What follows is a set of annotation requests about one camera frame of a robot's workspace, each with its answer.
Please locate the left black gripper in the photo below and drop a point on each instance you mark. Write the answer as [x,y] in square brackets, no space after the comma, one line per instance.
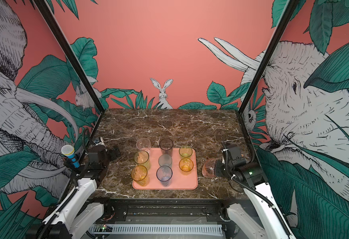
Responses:
[111,155]

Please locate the right black frame post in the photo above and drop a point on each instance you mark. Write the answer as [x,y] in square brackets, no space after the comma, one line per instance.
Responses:
[281,26]

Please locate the black frame post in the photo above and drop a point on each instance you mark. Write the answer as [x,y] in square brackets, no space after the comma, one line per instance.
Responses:
[46,13]
[281,26]

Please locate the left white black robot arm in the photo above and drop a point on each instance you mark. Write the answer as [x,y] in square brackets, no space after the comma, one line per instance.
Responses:
[77,213]

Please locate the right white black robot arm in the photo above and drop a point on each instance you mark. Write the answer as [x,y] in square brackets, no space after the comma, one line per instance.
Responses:
[252,178]

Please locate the light green tall glass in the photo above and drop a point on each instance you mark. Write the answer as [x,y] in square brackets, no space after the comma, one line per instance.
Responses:
[142,158]

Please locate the pink glass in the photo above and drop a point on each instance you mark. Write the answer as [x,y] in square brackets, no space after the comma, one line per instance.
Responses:
[208,169]

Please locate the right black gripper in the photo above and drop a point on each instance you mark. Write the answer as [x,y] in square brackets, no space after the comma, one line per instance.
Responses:
[219,163]

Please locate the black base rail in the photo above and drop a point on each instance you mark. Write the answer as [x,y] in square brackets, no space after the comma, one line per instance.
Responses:
[214,210]

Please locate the dark brown glass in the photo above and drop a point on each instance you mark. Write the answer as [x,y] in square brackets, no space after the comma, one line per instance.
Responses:
[166,146]

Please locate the yellow short glass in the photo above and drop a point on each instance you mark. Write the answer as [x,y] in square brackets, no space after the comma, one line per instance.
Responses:
[186,166]

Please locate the teal wine glass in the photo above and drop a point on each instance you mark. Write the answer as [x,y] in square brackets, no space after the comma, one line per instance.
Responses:
[165,160]

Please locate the clear glass tumbler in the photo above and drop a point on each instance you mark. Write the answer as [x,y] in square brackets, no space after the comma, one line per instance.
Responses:
[143,144]

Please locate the white ventilation grille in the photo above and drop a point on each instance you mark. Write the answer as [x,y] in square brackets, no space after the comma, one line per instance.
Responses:
[145,229]

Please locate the grey tall glass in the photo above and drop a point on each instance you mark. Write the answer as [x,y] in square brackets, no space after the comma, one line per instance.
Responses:
[164,175]

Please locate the pink square tray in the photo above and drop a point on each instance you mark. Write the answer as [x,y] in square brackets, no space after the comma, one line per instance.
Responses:
[179,181]

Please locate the blue yellow toy microphone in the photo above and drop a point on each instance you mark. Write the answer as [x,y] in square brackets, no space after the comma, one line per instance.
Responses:
[69,151]

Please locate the green short glass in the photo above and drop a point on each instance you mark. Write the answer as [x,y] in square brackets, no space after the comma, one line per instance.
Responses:
[185,151]

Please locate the left black frame post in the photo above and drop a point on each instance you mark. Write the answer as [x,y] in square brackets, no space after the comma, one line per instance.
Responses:
[46,13]

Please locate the amber tall glass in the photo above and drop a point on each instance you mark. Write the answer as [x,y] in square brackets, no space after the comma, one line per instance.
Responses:
[140,175]

